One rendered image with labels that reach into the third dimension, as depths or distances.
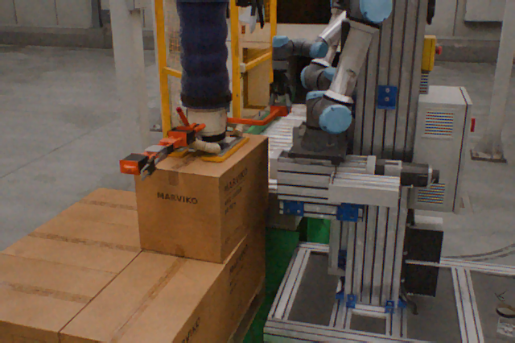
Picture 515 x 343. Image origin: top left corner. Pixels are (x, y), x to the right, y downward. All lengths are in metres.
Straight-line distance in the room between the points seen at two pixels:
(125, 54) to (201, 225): 1.82
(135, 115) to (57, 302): 1.94
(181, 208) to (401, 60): 1.09
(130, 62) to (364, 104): 1.96
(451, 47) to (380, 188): 9.41
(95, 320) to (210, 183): 0.67
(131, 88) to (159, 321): 2.15
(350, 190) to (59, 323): 1.16
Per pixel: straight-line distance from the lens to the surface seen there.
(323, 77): 2.66
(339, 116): 2.00
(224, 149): 2.41
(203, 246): 2.34
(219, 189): 2.19
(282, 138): 4.02
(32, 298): 2.30
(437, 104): 2.25
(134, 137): 3.94
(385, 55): 2.26
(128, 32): 3.79
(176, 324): 2.02
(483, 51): 11.48
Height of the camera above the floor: 1.73
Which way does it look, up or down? 20 degrees down
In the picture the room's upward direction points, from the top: straight up
